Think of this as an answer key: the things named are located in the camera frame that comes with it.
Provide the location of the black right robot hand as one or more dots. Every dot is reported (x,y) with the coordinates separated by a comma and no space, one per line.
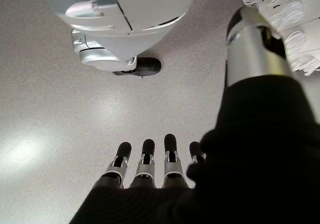
(250,159)

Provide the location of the white fringed knit cloth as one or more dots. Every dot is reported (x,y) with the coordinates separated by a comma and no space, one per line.
(287,13)

